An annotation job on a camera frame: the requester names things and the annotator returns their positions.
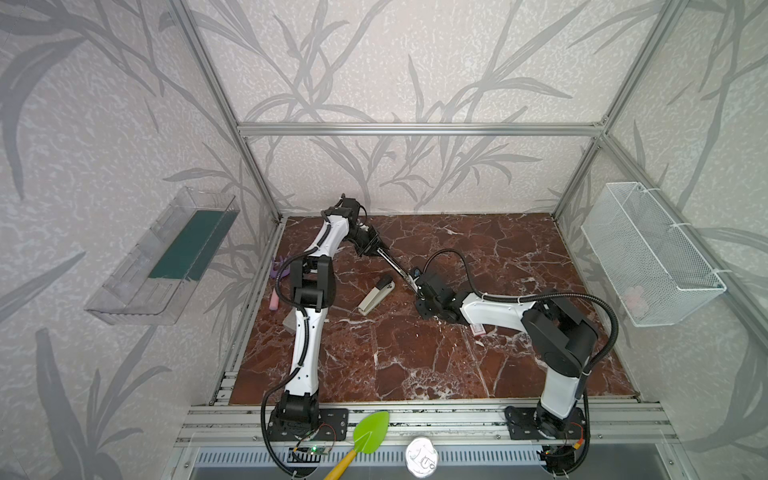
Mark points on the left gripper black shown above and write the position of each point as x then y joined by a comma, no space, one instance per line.
372,243

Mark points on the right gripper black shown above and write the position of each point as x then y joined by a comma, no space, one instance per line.
424,287

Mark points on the beige stapler black cap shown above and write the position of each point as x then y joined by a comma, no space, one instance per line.
376,295

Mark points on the white red staple box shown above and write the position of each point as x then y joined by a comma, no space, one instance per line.
478,330

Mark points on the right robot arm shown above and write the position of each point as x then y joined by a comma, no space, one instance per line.
560,334

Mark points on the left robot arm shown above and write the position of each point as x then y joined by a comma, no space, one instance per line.
312,292

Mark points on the purple pink toy rake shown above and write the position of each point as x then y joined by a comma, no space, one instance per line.
277,274

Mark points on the grey rectangular block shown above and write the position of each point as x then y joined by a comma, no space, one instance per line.
289,323

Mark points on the green plastic toy shovel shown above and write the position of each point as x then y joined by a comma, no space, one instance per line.
368,435

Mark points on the crumpled white paper cup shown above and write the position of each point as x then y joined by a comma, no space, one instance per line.
421,458

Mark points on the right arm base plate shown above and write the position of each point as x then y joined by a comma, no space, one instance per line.
536,424

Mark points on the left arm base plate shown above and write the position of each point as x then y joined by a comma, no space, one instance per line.
331,424

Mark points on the aluminium front rail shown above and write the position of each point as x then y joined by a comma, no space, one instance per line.
451,422

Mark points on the white wire mesh basket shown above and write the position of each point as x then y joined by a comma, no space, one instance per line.
660,277

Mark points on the clear plastic wall tray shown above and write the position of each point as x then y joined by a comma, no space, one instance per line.
153,284

